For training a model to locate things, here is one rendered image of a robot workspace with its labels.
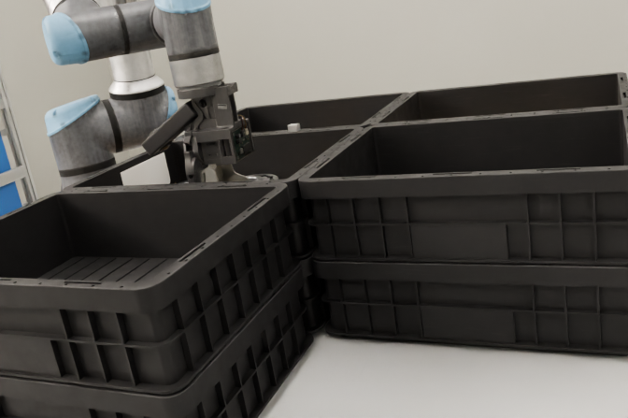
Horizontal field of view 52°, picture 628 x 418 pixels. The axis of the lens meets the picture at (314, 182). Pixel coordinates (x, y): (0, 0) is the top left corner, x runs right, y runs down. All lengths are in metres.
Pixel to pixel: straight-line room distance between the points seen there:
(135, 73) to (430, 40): 2.95
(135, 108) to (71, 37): 0.42
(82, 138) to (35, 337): 0.73
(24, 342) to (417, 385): 0.43
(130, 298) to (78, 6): 0.56
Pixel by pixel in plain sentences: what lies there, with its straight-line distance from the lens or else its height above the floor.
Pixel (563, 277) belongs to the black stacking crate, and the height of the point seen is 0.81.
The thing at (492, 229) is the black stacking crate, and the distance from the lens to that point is 0.78.
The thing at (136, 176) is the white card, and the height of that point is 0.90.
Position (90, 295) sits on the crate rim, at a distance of 0.64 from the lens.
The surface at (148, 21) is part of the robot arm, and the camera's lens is 1.04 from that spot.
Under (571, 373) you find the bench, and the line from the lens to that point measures 0.82.
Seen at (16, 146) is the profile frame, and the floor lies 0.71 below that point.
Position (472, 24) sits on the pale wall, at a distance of 4.11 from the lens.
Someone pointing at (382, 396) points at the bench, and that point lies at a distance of 0.79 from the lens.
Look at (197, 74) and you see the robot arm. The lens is 0.95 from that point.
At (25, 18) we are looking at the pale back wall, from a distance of 4.71.
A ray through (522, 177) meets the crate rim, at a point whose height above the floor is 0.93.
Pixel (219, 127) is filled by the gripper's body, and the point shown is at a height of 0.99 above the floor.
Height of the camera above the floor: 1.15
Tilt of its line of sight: 16 degrees down
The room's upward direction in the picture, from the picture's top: 9 degrees counter-clockwise
